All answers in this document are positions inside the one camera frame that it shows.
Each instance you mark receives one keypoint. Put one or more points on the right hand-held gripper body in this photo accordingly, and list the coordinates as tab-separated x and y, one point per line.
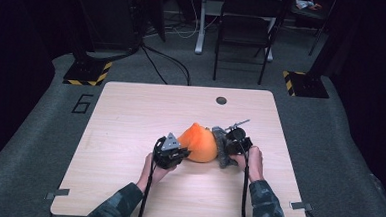
237	142

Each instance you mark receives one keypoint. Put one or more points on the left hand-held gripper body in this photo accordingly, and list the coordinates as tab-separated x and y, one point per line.
166	155

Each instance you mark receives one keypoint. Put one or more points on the orange plush toy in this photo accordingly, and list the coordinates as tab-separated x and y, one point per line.
200	145

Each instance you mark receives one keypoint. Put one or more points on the grey fluffy cloth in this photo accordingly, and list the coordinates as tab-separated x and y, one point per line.
221	150

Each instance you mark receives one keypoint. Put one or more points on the person's left hand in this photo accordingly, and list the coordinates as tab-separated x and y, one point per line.
150	174

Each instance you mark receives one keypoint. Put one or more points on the person's right hand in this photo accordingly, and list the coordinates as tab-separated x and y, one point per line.
255	167

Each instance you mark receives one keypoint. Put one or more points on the dark round table grommet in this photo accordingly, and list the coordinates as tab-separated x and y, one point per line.
221	100

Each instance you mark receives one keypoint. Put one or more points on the grey tape strip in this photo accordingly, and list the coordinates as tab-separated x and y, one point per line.
58	193
301	206

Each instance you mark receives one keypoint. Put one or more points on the black stand base striped edge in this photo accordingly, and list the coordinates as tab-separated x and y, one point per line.
307	85
84	72

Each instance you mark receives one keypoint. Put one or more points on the black folding chair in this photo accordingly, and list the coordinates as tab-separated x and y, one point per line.
248	28

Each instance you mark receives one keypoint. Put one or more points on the small black table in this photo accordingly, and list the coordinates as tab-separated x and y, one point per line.
318	31

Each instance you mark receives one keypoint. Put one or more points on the dark curtain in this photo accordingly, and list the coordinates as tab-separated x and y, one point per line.
372	81
13	62

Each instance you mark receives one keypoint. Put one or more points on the black equipment cabinet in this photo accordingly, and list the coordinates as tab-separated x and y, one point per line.
109	14

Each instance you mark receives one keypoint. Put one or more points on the white and orange bundle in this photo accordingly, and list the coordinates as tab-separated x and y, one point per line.
306	4

